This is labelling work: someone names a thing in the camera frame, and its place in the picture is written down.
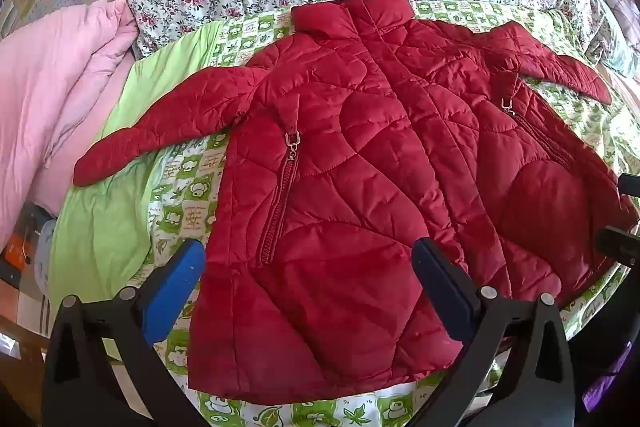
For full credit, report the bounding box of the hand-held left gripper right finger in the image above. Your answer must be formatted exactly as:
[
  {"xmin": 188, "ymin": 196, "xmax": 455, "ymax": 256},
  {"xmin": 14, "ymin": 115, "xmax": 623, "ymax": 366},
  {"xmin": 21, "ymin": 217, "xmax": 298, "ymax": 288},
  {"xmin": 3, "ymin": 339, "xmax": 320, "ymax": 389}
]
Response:
[{"xmin": 411, "ymin": 236, "xmax": 576, "ymax": 427}]

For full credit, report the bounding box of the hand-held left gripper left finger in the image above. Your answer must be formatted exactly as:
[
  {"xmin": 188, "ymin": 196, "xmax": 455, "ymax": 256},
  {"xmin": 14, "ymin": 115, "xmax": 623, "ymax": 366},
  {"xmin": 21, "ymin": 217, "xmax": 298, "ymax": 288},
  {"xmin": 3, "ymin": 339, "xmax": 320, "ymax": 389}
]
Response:
[{"xmin": 42, "ymin": 238, "xmax": 208, "ymax": 427}]

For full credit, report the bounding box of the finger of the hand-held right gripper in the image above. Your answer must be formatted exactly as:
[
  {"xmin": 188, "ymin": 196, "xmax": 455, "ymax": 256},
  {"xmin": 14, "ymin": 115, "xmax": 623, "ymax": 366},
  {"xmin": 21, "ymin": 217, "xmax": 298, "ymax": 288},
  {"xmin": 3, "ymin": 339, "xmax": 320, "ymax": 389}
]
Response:
[
  {"xmin": 596, "ymin": 224, "xmax": 640, "ymax": 269},
  {"xmin": 618, "ymin": 173, "xmax": 640, "ymax": 198}
]

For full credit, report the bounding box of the red quilted jacket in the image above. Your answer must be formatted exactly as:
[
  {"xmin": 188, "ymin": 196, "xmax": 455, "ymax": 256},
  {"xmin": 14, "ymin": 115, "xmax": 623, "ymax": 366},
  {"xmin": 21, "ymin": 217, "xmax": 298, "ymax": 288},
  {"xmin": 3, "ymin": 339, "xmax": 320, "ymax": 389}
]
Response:
[{"xmin": 72, "ymin": 0, "xmax": 640, "ymax": 405}]

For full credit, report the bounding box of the green printed bedsheet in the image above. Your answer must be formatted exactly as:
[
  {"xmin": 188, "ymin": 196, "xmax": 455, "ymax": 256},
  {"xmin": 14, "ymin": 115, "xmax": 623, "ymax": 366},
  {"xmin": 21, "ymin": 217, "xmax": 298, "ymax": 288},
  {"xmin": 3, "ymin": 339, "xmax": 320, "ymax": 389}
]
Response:
[{"xmin": 47, "ymin": 0, "xmax": 640, "ymax": 427}]

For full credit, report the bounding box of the pastel printed pillow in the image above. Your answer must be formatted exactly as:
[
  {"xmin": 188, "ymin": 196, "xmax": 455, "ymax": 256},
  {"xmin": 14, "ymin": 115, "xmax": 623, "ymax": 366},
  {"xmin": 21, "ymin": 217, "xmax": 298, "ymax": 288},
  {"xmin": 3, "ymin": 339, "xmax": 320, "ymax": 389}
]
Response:
[{"xmin": 589, "ymin": 0, "xmax": 640, "ymax": 78}]

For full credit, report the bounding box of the pink blanket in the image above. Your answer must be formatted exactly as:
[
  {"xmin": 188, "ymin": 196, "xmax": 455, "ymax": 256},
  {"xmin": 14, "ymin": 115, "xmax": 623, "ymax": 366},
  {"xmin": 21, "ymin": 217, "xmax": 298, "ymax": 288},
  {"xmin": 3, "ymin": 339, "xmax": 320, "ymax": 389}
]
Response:
[{"xmin": 0, "ymin": 0, "xmax": 141, "ymax": 253}]

